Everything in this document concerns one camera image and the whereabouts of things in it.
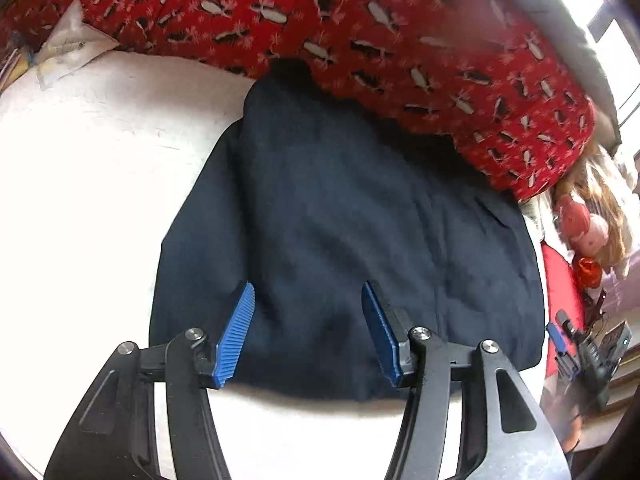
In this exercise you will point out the person's right forearm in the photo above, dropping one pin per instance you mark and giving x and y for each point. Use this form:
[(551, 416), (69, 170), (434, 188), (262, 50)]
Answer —
[(574, 430)]

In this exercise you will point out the red bird print blanket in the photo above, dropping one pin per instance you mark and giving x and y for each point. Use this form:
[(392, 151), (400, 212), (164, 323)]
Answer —
[(350, 20)]

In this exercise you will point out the orange toy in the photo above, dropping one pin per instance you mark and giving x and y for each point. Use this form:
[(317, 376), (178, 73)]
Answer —
[(586, 271)]

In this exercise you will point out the red cushion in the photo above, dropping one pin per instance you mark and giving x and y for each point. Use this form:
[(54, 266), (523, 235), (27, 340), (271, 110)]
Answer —
[(560, 285)]

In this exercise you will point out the white quilted bed cover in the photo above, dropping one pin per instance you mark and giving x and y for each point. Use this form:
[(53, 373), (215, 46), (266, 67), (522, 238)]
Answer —
[(100, 185)]

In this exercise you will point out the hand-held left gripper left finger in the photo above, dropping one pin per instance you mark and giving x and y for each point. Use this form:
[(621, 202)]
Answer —
[(234, 340)]

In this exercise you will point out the dark navy zip jacket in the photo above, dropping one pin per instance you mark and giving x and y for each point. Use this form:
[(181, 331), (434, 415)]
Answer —
[(325, 210)]

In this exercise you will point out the long haired doll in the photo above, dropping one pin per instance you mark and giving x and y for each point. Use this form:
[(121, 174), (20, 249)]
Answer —
[(585, 230)]

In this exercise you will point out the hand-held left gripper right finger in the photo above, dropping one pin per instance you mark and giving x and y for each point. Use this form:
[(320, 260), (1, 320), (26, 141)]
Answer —
[(382, 335)]

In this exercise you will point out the grey pillow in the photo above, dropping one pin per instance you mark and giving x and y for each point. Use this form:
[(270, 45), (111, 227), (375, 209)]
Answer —
[(565, 35)]

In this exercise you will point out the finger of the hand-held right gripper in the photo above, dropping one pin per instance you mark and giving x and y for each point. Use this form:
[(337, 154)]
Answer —
[(557, 340), (570, 367)]

